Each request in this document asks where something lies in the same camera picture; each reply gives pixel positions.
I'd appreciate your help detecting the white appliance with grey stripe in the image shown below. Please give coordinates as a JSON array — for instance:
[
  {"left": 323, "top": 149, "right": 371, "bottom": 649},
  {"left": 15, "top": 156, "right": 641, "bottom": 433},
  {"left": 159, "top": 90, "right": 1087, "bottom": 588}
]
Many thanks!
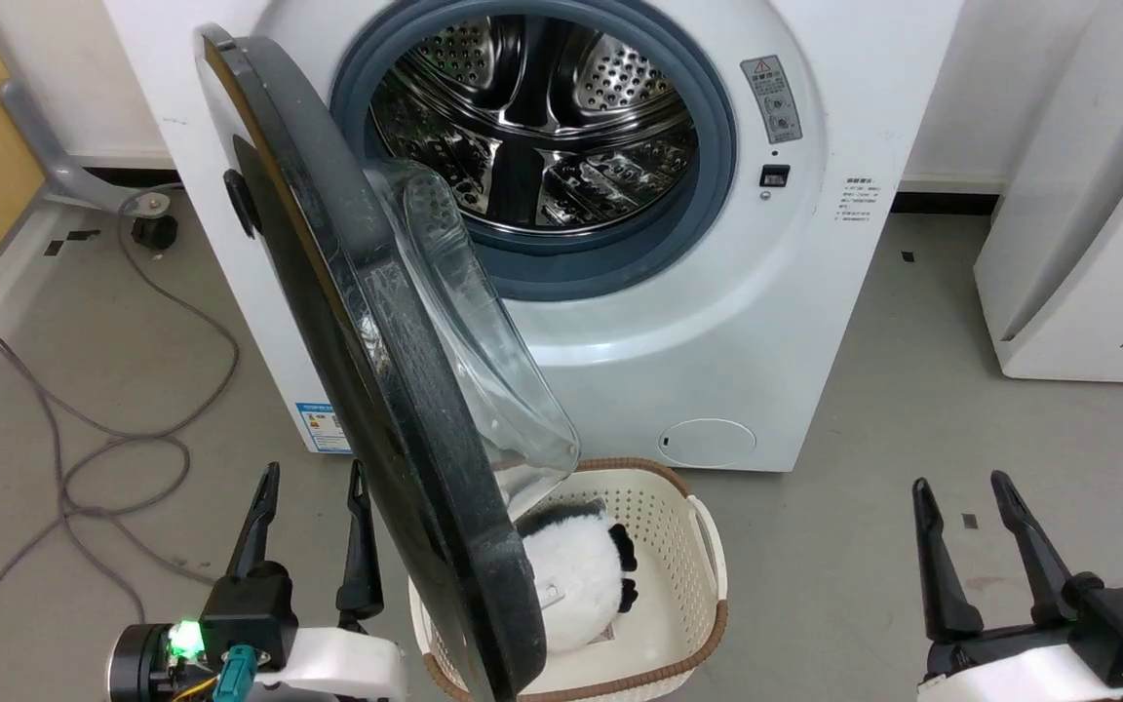
[{"left": 973, "top": 0, "right": 1123, "bottom": 384}]

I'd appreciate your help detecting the black door hinge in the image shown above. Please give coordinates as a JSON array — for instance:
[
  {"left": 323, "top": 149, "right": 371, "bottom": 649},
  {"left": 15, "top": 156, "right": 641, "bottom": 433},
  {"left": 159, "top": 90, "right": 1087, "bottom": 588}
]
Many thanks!
[{"left": 223, "top": 168, "right": 262, "bottom": 240}]

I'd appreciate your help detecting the grey warning sticker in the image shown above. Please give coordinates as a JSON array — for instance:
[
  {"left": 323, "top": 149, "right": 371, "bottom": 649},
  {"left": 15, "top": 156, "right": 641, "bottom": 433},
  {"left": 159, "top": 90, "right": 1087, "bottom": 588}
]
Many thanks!
[{"left": 740, "top": 56, "right": 804, "bottom": 145}]

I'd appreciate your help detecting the black round glass washer door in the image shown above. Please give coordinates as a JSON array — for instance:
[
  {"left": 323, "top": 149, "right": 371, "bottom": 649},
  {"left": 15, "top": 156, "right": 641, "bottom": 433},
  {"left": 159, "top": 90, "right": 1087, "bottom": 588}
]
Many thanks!
[{"left": 194, "top": 24, "right": 582, "bottom": 702}]

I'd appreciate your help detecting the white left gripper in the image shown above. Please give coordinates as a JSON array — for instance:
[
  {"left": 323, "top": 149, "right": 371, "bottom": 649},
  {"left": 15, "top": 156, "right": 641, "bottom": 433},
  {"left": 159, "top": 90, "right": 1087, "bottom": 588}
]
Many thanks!
[{"left": 225, "top": 459, "right": 408, "bottom": 702}]

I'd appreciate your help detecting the cream perforated laundry basket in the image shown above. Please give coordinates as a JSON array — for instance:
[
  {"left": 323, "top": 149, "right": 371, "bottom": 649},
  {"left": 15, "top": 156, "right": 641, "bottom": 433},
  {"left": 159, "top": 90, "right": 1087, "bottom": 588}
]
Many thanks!
[{"left": 408, "top": 456, "right": 730, "bottom": 702}]

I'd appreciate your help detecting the white front-load washing machine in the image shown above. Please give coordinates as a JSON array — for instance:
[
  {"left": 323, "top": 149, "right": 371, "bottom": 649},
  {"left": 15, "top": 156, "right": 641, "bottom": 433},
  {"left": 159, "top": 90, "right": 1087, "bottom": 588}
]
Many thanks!
[{"left": 101, "top": 0, "right": 967, "bottom": 474}]

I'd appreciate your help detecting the grey stand with caster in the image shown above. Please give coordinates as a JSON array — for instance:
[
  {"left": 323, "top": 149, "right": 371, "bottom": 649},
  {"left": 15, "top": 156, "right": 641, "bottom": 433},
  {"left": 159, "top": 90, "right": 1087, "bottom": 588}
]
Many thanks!
[{"left": 0, "top": 80, "right": 173, "bottom": 217}]

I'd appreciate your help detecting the stainless steel washer drum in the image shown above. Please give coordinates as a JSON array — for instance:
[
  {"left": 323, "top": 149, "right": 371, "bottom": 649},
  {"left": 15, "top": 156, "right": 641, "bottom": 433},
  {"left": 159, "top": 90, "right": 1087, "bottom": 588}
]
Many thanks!
[{"left": 367, "top": 15, "right": 699, "bottom": 235}]

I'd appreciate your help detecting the black white panda plush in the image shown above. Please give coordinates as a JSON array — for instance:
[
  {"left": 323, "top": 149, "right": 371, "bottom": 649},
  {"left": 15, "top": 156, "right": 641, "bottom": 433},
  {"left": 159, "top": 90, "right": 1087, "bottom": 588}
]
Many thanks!
[{"left": 513, "top": 499, "right": 640, "bottom": 654}]

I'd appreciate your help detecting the teal left camera connector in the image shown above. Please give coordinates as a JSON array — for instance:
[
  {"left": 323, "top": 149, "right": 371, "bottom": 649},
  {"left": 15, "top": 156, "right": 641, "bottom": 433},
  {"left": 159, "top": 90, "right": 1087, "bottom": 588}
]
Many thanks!
[{"left": 213, "top": 643, "right": 260, "bottom": 702}]

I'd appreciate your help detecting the thin grey floor cable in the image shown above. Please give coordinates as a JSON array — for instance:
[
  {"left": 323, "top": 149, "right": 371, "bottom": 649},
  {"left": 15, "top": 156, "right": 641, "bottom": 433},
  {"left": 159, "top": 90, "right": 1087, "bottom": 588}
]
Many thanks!
[{"left": 0, "top": 195, "right": 241, "bottom": 702}]

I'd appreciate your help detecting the grey rubber door gasket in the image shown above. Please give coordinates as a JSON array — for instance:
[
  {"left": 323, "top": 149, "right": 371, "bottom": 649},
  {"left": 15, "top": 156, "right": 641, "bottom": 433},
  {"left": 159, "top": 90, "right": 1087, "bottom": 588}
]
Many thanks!
[{"left": 329, "top": 0, "right": 738, "bottom": 303}]

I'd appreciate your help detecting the round white filter cover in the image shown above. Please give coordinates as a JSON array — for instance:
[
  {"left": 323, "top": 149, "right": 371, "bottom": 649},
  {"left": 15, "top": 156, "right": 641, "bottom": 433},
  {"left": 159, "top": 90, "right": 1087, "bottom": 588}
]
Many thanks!
[{"left": 659, "top": 419, "right": 757, "bottom": 469}]

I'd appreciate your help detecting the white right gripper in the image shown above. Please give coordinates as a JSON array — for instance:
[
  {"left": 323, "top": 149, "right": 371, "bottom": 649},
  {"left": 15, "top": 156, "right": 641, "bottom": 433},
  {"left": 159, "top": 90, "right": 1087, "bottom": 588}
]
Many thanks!
[{"left": 912, "top": 470, "right": 1123, "bottom": 702}]

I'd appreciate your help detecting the blue white energy label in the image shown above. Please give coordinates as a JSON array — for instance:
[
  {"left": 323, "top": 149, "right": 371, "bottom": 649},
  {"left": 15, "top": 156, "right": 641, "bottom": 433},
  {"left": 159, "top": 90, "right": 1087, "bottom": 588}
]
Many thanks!
[{"left": 294, "top": 400, "right": 353, "bottom": 455}]

